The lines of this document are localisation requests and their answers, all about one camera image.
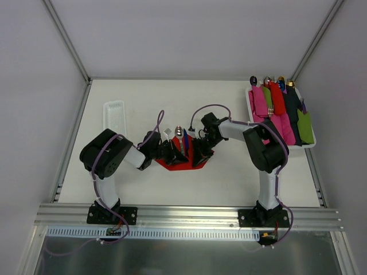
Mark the pink napkin roll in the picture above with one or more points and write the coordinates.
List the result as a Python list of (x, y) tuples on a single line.
[(277, 123), (260, 107), (287, 132)]

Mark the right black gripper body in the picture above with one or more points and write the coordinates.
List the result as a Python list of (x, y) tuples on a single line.
[(202, 146)]

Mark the pink napkin roll lower right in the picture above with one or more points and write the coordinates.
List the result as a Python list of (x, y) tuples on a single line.
[(287, 132)]

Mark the white perforated utensil tray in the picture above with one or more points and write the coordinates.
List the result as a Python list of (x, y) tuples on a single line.
[(114, 117)]

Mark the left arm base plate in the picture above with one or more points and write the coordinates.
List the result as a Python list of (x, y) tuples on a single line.
[(99, 215)]

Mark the frame post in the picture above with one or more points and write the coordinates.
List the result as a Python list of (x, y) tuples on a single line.
[(51, 10), (317, 38)]

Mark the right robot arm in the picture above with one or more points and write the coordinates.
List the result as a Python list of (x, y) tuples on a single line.
[(269, 154)]

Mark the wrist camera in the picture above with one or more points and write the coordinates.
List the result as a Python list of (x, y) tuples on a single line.
[(192, 132), (167, 133)]

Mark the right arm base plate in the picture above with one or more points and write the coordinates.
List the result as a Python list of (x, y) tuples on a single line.
[(248, 218)]

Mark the green napkin roll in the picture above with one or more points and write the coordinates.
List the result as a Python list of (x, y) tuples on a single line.
[(305, 127), (267, 96)]

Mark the green napkin roll right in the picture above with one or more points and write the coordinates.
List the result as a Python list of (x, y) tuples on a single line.
[(305, 127)]

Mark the dark blue knife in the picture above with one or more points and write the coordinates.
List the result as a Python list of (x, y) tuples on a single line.
[(186, 142)]

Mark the right frame post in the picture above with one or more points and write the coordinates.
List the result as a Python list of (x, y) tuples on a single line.
[(317, 38)]

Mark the green napkin roll left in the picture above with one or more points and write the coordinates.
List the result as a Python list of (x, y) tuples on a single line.
[(267, 96)]

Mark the red napkin roll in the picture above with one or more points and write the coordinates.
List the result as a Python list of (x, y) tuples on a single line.
[(277, 99)]

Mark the white tray of rolls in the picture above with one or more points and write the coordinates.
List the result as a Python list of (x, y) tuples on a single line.
[(282, 84)]

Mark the pink napkin roll upper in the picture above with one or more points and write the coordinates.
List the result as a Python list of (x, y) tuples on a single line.
[(260, 107)]

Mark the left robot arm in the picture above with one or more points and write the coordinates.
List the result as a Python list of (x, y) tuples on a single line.
[(103, 155)]

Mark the dark navy napkin roll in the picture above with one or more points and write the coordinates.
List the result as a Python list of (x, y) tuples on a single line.
[(292, 101)]

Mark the left frame post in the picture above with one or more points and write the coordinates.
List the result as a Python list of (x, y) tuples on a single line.
[(51, 10)]

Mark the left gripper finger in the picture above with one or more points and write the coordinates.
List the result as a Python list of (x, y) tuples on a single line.
[(175, 150), (171, 159)]

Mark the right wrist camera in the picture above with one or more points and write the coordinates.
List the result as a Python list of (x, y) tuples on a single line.
[(192, 132)]

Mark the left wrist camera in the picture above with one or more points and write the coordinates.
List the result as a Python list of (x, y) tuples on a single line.
[(167, 133)]

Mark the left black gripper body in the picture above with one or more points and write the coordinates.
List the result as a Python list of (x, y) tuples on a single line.
[(167, 150)]

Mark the green handled spoon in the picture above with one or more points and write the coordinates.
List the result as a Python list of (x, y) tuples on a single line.
[(179, 135)]

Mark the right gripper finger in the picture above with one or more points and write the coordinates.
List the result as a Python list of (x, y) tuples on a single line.
[(207, 153), (200, 152)]

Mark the pink napkin roll lower middle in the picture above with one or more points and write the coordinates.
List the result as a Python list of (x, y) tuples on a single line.
[(277, 123)]

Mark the white slotted cable duct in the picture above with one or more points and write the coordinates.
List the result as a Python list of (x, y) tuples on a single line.
[(153, 233)]

